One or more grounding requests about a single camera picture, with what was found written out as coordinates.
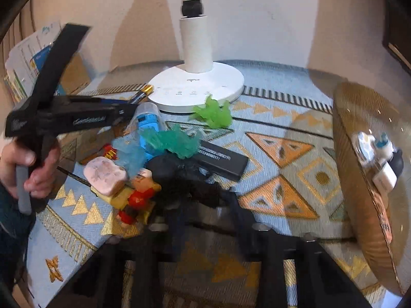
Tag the small blue and white item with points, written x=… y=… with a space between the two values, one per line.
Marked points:
x=383 y=146

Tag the black toy figure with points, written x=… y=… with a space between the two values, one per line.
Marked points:
x=175 y=173

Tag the pink eraser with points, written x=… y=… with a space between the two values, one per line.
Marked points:
x=104 y=175

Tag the clear round white item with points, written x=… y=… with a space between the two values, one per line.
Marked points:
x=362 y=147

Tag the red and yellow toy figure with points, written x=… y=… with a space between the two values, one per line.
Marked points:
x=139 y=195

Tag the person's left hand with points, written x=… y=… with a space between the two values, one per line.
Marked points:
x=38 y=179

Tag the light green toy figure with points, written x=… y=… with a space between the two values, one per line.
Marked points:
x=213 y=114

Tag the person's left forearm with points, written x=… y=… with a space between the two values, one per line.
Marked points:
x=14 y=231

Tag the small black round item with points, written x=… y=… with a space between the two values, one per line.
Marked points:
x=397 y=163

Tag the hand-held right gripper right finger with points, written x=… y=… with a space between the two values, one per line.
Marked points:
x=239 y=221

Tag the black and gold battery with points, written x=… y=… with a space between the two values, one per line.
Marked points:
x=141 y=93

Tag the clear tube with blue insert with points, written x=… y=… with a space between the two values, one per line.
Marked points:
x=147 y=117

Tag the patterned blue tablecloth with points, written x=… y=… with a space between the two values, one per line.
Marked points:
x=276 y=122

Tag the yellow block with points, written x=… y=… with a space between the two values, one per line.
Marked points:
x=117 y=200

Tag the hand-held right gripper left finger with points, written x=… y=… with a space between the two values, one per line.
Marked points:
x=176 y=231

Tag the black rectangular lighter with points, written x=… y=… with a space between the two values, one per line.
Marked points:
x=224 y=158

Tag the white rectangular block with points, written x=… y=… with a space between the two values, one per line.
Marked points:
x=385 y=178

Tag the amber glass bowl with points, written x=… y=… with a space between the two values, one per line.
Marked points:
x=359 y=199

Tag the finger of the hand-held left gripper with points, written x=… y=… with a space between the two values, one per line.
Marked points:
x=123 y=107

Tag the teal translucent toy figure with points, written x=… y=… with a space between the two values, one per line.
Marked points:
x=175 y=142

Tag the cardboard box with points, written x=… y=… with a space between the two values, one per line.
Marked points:
x=75 y=73

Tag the stack of printed papers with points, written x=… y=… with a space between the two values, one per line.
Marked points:
x=24 y=61

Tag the white desk lamp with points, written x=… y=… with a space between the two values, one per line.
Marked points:
x=197 y=80

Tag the dark wooden furniture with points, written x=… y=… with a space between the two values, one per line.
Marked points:
x=395 y=12

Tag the thin black rod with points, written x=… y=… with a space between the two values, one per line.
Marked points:
x=75 y=177

